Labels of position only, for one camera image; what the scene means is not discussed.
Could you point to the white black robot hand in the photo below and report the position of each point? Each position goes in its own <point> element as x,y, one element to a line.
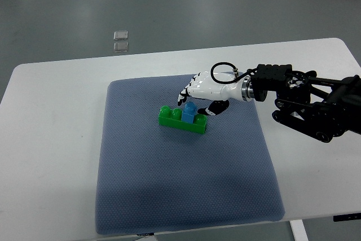
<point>219,88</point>

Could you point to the blue toy block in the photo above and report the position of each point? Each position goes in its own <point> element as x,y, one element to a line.
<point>189,112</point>

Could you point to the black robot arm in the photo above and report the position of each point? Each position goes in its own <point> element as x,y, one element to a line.
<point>318,107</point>

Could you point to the green four-stud toy block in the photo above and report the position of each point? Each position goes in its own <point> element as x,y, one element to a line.
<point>172,118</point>

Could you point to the lower metal floor plate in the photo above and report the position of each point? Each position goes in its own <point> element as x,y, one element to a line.
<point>121,46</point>

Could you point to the metal floor plate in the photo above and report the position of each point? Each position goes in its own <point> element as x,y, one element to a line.
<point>120,35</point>
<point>121,46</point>

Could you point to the upper metal floor plate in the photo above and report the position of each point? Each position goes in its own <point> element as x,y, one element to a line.
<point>120,35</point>

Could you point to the blue-grey textured mat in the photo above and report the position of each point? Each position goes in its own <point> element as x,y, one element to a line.
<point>153,178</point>

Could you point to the white table leg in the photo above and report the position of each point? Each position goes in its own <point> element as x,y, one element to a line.
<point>298,230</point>

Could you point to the black table control panel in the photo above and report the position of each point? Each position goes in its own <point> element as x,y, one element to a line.
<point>347,217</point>

